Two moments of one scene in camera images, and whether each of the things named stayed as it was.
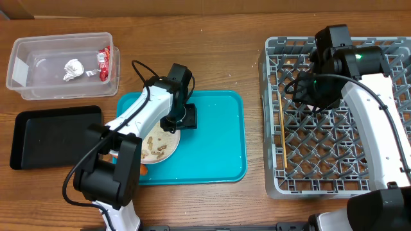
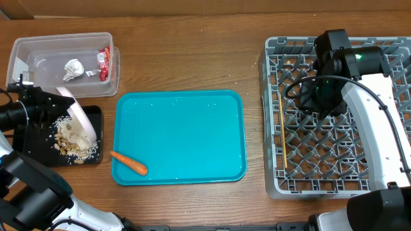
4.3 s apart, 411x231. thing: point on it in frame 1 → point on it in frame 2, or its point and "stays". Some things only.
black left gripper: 191,120 → 43,101
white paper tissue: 73,68 stays
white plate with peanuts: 158,145 → 76,131
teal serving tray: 216,152 stays
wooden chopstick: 283,131 stays
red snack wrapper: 103,56 stays
